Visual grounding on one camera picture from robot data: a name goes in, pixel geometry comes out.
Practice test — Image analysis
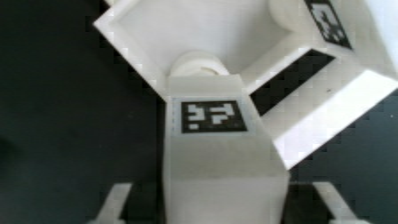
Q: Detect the white chair seat part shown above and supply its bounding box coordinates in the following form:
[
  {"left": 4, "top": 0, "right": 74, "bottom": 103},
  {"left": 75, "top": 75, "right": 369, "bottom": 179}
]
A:
[{"left": 95, "top": 0, "right": 398, "bottom": 167}]

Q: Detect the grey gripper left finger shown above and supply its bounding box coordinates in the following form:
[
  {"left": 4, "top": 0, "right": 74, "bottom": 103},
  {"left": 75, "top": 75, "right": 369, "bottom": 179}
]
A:
[{"left": 88, "top": 183, "right": 134, "bottom": 224}]

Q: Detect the white tagged chair leg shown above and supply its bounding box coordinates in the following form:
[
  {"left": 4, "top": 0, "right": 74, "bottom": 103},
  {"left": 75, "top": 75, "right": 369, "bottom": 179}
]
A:
[{"left": 271, "top": 0, "right": 385, "bottom": 55}]

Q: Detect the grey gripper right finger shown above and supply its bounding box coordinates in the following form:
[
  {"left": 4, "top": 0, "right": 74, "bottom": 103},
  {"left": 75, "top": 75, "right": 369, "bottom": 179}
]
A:
[{"left": 313, "top": 182, "right": 372, "bottom": 224}]

